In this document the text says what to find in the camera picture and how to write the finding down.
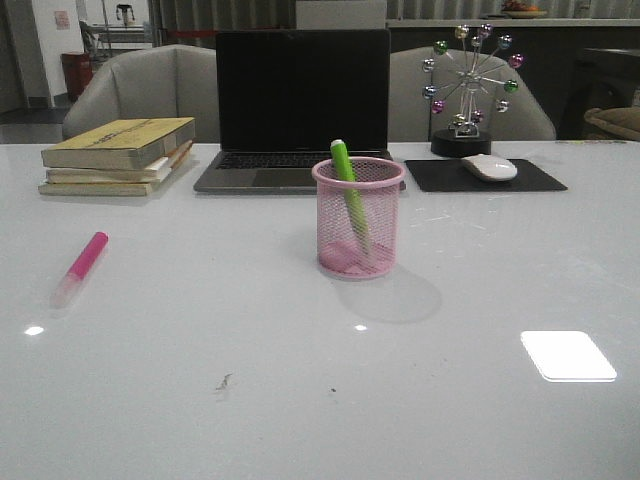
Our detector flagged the pink highlighter pen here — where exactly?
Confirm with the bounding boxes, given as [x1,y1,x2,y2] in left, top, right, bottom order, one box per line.
[50,231,109,309]

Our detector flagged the top yellow book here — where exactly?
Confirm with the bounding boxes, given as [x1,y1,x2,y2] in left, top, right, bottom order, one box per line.
[41,117,195,170]

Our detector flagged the bottom yellow book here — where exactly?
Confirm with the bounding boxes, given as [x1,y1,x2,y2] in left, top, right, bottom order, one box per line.
[38,173,172,196]

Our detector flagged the fruit bowl on counter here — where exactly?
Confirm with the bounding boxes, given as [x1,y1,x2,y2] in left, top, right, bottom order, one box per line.
[501,0,547,19]

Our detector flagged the grey laptop black screen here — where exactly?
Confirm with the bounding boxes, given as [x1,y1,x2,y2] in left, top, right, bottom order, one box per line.
[194,29,390,195]

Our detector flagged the red bin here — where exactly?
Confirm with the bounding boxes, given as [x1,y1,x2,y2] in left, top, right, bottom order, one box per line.
[60,52,93,101]

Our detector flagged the white computer mouse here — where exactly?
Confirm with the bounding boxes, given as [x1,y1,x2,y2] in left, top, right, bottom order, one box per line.
[461,154,518,182]

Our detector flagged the grey armchair left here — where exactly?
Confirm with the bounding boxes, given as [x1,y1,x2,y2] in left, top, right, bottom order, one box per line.
[62,44,220,143]

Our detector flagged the green highlighter pen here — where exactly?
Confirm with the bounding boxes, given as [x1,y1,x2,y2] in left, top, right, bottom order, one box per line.
[330,139,371,258]

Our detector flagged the beige sofa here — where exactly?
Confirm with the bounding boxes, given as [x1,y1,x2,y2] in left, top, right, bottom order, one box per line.
[584,107,639,141]

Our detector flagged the middle white book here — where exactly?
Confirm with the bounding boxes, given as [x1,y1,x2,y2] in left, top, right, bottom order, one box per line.
[46,141,193,184]

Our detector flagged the ferris wheel desk toy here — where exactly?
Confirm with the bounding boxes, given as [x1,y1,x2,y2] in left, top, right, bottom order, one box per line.
[421,22,524,157]

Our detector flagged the black mouse pad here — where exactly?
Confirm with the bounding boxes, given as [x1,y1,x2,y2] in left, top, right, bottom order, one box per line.
[405,159,567,193]

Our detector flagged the pink mesh pen holder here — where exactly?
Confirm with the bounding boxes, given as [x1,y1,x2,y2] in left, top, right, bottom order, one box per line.
[312,157,405,280]

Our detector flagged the yellow book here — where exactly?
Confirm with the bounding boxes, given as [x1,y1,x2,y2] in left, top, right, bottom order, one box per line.
[41,117,195,170]
[38,173,172,196]

